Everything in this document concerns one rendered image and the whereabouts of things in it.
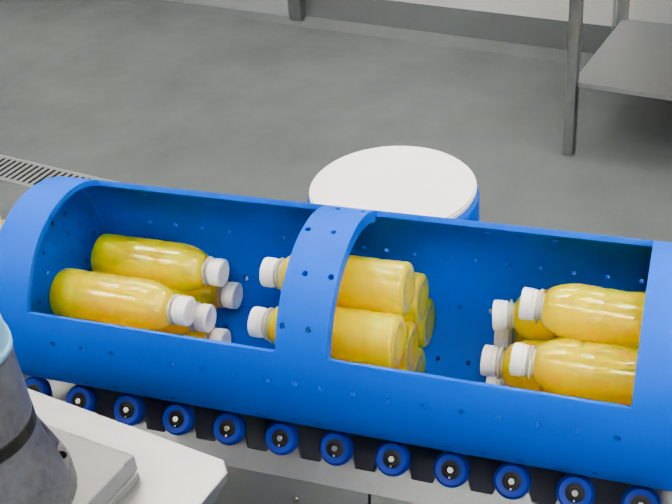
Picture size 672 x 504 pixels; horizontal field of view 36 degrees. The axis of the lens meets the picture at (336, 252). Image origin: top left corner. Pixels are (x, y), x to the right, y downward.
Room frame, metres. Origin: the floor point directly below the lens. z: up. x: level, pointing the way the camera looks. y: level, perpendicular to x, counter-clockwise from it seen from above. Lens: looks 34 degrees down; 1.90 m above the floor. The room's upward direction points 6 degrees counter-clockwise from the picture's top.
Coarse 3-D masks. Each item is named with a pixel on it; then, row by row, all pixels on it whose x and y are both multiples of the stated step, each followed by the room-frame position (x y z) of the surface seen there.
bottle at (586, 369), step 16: (528, 352) 0.91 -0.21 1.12; (544, 352) 0.89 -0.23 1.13; (560, 352) 0.89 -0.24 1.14; (576, 352) 0.88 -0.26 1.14; (592, 352) 0.88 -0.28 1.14; (608, 352) 0.87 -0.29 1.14; (624, 352) 0.87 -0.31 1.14; (528, 368) 0.89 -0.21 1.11; (544, 368) 0.88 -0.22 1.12; (560, 368) 0.87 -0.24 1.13; (576, 368) 0.87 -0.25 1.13; (592, 368) 0.86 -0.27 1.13; (608, 368) 0.86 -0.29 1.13; (624, 368) 0.85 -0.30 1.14; (544, 384) 0.88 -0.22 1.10; (560, 384) 0.86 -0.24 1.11; (576, 384) 0.86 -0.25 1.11; (592, 384) 0.85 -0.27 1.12; (608, 384) 0.85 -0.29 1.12; (624, 384) 0.84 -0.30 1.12; (608, 400) 0.84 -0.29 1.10; (624, 400) 0.84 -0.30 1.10
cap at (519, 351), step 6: (516, 342) 0.93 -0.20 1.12; (516, 348) 0.91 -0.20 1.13; (522, 348) 0.91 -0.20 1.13; (528, 348) 0.91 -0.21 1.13; (516, 354) 0.91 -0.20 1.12; (522, 354) 0.91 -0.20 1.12; (510, 360) 0.90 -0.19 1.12; (516, 360) 0.90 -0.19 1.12; (522, 360) 0.90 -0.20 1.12; (510, 366) 0.90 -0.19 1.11; (516, 366) 0.90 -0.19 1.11; (522, 366) 0.90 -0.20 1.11; (510, 372) 0.90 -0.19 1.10; (516, 372) 0.90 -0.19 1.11; (522, 372) 0.90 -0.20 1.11
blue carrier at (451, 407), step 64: (64, 192) 1.20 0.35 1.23; (128, 192) 1.27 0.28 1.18; (192, 192) 1.21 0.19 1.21; (0, 256) 1.12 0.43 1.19; (64, 256) 1.24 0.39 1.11; (256, 256) 1.24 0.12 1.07; (320, 256) 1.00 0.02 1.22; (384, 256) 1.17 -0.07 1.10; (448, 256) 1.13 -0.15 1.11; (512, 256) 1.10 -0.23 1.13; (576, 256) 1.06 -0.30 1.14; (640, 256) 1.03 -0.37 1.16; (64, 320) 1.04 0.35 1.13; (320, 320) 0.94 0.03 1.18; (448, 320) 1.11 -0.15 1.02; (128, 384) 1.02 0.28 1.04; (192, 384) 0.98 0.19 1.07; (256, 384) 0.94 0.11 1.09; (320, 384) 0.91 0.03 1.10; (384, 384) 0.88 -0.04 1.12; (448, 384) 0.86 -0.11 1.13; (640, 384) 0.80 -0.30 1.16; (448, 448) 0.88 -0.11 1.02; (512, 448) 0.83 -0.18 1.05; (576, 448) 0.80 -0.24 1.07; (640, 448) 0.78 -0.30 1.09
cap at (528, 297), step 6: (528, 288) 0.97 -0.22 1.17; (522, 294) 0.96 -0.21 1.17; (528, 294) 0.96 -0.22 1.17; (534, 294) 0.96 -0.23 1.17; (522, 300) 0.96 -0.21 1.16; (528, 300) 0.96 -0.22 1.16; (534, 300) 0.95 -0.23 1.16; (522, 306) 0.95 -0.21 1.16; (528, 306) 0.95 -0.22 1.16; (534, 306) 0.95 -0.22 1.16; (522, 312) 0.95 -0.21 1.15; (528, 312) 0.95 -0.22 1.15; (522, 318) 0.95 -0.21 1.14; (528, 318) 0.95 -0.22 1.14
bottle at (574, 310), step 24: (552, 288) 0.96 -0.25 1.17; (576, 288) 0.95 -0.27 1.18; (600, 288) 0.95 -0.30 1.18; (552, 312) 0.93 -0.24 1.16; (576, 312) 0.92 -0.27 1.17; (600, 312) 0.92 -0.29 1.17; (624, 312) 0.91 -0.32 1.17; (576, 336) 0.92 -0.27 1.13; (600, 336) 0.91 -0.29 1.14; (624, 336) 0.90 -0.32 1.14
